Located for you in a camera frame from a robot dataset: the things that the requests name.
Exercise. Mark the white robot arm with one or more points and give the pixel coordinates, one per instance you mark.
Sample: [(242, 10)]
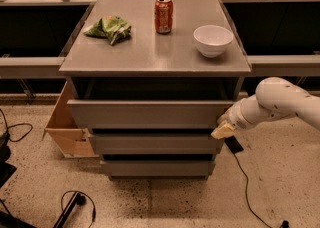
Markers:
[(275, 98)]

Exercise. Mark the white bowl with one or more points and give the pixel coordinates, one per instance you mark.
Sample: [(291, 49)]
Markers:
[(212, 40)]

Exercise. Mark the grey rail left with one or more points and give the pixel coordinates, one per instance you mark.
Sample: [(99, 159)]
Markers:
[(30, 67)]

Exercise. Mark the grey drawer cabinet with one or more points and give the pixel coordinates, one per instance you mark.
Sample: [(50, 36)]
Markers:
[(149, 66)]

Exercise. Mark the black stand with cable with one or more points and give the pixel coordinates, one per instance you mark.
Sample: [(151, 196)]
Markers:
[(69, 201)]

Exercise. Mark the grey rail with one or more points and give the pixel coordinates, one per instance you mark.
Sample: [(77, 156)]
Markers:
[(30, 67), (284, 65)]

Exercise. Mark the cardboard box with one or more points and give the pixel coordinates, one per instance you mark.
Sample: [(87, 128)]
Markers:
[(71, 140)]

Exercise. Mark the grey rail right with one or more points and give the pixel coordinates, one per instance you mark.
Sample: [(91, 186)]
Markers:
[(284, 65)]

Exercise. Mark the green chip bag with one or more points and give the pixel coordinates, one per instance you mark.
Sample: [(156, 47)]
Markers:
[(112, 28)]

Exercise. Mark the orange soda can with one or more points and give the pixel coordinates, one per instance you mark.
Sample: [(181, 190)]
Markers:
[(163, 16)]

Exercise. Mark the grey bottom drawer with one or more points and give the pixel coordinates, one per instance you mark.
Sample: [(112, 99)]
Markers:
[(200, 166)]

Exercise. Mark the grey drawer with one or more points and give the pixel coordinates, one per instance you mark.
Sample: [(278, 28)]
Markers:
[(155, 141), (200, 166), (129, 114)]

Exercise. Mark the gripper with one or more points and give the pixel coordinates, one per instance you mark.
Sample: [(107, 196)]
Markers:
[(237, 117)]

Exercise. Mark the grey middle drawer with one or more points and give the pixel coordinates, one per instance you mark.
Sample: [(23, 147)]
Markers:
[(155, 141)]

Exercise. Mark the black flat floor device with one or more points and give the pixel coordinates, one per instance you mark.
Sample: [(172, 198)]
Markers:
[(233, 145)]

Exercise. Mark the grey top drawer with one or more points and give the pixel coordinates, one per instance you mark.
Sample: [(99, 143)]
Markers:
[(129, 114)]

